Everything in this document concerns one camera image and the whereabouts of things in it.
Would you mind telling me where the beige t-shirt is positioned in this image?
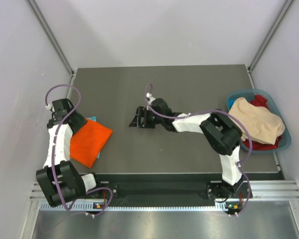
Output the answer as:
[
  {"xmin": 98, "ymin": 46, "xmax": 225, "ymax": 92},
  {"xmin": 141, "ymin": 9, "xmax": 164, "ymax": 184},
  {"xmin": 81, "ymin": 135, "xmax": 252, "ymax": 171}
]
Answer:
[{"xmin": 229, "ymin": 97, "xmax": 286, "ymax": 145}]

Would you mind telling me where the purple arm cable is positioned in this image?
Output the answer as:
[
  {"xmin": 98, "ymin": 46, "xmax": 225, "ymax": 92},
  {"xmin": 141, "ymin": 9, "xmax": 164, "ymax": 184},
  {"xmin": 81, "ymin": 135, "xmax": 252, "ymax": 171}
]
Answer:
[
  {"xmin": 144, "ymin": 83, "xmax": 253, "ymax": 215},
  {"xmin": 45, "ymin": 84, "xmax": 114, "ymax": 217}
]

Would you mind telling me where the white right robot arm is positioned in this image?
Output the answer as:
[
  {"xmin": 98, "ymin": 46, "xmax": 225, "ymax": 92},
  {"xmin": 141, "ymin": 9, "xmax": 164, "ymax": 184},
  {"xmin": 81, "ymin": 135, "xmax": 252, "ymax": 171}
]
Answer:
[{"xmin": 129, "ymin": 93, "xmax": 243, "ymax": 199}]

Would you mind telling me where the grey slotted cable duct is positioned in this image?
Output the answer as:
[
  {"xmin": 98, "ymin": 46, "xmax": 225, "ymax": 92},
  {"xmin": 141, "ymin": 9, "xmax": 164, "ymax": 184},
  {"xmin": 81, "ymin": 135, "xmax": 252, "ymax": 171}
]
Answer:
[{"xmin": 39, "ymin": 201, "xmax": 242, "ymax": 212}]

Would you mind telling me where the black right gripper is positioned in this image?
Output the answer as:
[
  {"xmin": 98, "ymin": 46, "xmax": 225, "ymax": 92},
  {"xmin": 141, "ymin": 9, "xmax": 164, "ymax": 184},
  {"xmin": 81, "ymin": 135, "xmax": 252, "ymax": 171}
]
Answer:
[{"xmin": 129, "ymin": 107, "xmax": 164, "ymax": 129}]

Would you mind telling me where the folded light blue t-shirt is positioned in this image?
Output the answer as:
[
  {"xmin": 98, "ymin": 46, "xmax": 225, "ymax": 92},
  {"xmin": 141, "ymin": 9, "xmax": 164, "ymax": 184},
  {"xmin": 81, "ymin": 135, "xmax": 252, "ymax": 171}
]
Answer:
[{"xmin": 87, "ymin": 116, "xmax": 100, "ymax": 159}]

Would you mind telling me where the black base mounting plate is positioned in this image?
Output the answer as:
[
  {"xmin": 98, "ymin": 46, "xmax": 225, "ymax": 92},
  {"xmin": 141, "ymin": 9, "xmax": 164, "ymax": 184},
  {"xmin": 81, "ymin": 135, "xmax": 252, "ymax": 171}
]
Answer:
[{"xmin": 96, "ymin": 173, "xmax": 225, "ymax": 207}]

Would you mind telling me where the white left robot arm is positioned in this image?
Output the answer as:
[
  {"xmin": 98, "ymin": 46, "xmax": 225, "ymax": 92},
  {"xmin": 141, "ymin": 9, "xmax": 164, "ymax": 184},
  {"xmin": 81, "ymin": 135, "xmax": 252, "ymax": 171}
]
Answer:
[{"xmin": 36, "ymin": 99, "xmax": 103, "ymax": 207}]

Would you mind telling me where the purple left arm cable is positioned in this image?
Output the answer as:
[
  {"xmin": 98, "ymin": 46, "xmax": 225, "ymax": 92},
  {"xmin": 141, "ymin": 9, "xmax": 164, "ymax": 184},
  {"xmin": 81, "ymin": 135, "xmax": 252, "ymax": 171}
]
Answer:
[{"xmin": 45, "ymin": 84, "xmax": 114, "ymax": 217}]

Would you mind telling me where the orange t-shirt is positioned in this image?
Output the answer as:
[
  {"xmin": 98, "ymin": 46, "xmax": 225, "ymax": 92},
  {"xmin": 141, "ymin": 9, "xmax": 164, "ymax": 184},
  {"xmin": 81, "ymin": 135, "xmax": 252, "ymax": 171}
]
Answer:
[{"xmin": 70, "ymin": 119, "xmax": 113, "ymax": 168}]

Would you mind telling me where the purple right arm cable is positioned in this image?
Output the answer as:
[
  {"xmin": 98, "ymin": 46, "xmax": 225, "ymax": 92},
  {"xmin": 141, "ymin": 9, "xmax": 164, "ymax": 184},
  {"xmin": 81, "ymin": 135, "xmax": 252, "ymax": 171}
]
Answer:
[{"xmin": 144, "ymin": 83, "xmax": 253, "ymax": 215}]

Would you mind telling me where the blue plastic laundry basket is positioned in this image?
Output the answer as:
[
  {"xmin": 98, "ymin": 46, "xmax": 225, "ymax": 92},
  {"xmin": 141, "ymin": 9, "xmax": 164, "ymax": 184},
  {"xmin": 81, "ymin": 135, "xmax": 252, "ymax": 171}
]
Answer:
[{"xmin": 226, "ymin": 88, "xmax": 292, "ymax": 154}]

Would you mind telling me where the blue t-shirt in basket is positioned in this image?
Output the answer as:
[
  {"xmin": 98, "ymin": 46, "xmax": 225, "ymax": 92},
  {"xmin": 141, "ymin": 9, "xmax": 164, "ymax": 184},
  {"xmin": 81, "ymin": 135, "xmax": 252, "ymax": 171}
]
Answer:
[{"xmin": 228, "ymin": 100, "xmax": 235, "ymax": 108}]

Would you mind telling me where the dark red t-shirt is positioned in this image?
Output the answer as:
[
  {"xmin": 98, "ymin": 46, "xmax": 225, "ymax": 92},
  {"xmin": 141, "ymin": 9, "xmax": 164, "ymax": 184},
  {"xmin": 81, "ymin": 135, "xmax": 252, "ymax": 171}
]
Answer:
[{"xmin": 250, "ymin": 95, "xmax": 283, "ymax": 151}]

